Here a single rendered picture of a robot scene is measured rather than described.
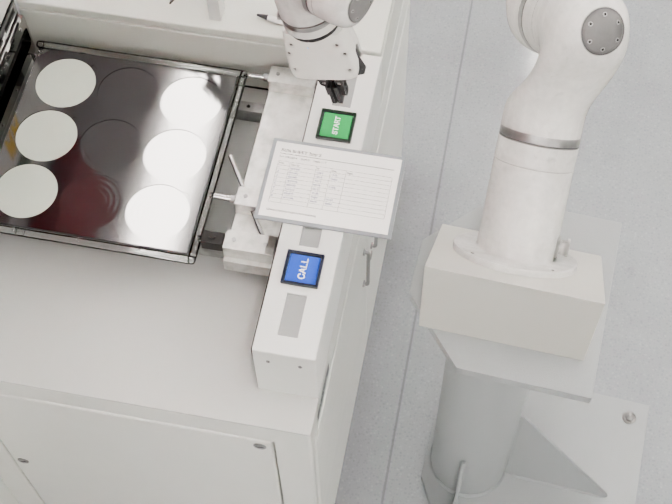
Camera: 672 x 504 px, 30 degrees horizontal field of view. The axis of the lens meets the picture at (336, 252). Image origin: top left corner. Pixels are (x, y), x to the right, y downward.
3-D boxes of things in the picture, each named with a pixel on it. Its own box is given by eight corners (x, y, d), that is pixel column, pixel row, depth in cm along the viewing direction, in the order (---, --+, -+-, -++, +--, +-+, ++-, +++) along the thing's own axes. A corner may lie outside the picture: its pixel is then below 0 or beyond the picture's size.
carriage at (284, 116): (224, 269, 197) (222, 260, 195) (273, 85, 215) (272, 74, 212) (273, 277, 197) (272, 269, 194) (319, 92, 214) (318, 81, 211)
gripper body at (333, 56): (271, 35, 174) (291, 85, 184) (341, 36, 171) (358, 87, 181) (282, -6, 178) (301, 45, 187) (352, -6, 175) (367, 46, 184)
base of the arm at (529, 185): (578, 254, 198) (603, 141, 193) (574, 287, 180) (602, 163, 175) (460, 229, 201) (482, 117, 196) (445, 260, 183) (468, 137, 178)
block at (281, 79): (268, 91, 211) (267, 80, 208) (272, 74, 212) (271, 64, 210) (314, 97, 210) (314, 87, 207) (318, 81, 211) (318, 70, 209)
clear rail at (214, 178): (186, 265, 194) (185, 261, 192) (241, 73, 211) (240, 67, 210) (195, 267, 193) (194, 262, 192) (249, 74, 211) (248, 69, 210)
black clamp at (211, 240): (201, 248, 196) (199, 240, 193) (204, 236, 197) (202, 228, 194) (223, 251, 195) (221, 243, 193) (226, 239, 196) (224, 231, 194)
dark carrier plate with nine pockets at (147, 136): (-25, 220, 198) (-26, 218, 197) (41, 49, 214) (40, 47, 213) (187, 254, 194) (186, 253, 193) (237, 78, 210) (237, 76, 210)
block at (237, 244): (223, 256, 195) (221, 246, 193) (228, 237, 197) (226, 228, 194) (273, 264, 194) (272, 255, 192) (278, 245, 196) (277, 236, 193)
